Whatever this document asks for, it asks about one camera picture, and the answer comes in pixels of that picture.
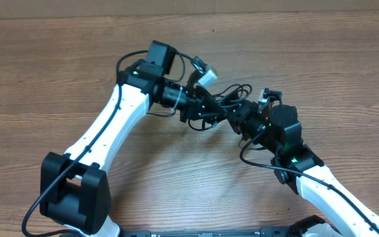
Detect black USB cable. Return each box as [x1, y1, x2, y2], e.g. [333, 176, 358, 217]
[188, 83, 253, 132]

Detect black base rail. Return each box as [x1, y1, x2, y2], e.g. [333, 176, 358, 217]
[119, 226, 303, 237]

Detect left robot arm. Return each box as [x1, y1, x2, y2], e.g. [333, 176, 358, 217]
[33, 41, 225, 236]

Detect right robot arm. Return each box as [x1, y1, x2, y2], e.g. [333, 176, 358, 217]
[228, 100, 379, 236]

